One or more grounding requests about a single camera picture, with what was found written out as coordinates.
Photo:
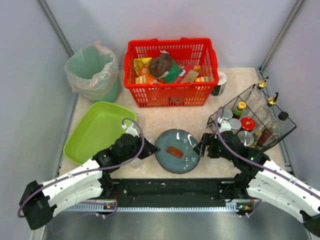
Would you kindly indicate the white paper cup roll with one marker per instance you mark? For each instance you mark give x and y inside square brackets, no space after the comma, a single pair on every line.
[220,87]

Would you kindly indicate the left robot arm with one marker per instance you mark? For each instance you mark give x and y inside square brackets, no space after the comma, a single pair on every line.
[41,202]

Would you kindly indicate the red lid sauce jar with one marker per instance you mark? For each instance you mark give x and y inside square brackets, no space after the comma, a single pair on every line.
[248,124]

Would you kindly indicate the green snack bag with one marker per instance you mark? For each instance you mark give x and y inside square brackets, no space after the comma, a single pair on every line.
[172,73]

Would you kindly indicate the striped sponge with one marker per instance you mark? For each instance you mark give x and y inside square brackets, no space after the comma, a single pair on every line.
[203,79]
[141,80]

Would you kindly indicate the orange snack packet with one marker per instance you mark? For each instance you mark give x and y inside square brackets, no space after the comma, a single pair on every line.
[145,72]

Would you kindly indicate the yellow cap sauce bottle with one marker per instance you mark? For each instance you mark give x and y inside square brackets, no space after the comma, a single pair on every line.
[238,109]

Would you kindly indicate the red carton box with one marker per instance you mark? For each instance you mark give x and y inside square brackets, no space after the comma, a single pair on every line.
[185,70]

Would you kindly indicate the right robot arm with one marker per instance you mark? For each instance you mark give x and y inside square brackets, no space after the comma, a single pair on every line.
[261,178]

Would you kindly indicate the tall clear jar foil lid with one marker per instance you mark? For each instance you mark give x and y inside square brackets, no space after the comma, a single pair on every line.
[246,138]

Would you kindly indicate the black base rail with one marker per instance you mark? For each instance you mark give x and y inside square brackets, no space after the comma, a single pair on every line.
[176,193]

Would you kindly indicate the striped sponge right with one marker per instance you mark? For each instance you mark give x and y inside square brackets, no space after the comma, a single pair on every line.
[203,79]

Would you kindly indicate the red plastic shopping basket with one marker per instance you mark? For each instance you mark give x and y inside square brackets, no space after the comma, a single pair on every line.
[196,51]

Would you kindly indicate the blue ceramic plate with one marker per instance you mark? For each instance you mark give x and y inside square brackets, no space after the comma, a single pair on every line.
[182,140]

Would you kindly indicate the green bin with plastic liner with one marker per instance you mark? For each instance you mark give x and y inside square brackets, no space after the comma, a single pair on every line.
[93,73]

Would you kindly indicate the brown meat piece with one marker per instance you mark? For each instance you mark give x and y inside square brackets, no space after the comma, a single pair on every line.
[174,152]

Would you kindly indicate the dark vinegar bottle black cap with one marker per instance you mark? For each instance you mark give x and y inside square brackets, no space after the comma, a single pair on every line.
[273,127]

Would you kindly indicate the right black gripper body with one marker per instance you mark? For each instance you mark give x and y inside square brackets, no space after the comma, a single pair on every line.
[206,145]

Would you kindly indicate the brown paper bag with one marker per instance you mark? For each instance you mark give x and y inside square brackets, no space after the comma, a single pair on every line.
[160,66]

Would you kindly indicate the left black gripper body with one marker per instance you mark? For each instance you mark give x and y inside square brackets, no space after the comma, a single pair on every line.
[146,147]

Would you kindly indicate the lime green plastic tray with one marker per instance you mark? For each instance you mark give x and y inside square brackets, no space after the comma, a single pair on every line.
[98,129]

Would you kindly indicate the clear bottle with gold pourer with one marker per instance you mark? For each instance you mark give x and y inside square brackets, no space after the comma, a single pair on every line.
[257,92]

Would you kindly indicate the striped sponge left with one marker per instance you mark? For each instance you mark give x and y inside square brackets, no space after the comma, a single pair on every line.
[141,80]

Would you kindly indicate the yellow snack packet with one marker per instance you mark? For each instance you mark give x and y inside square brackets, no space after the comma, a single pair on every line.
[138,63]

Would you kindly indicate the silver lid jar blue label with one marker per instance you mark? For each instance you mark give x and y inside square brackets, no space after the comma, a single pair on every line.
[235,125]

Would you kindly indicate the black wire rack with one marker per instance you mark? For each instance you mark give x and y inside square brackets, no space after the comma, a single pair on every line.
[256,109]

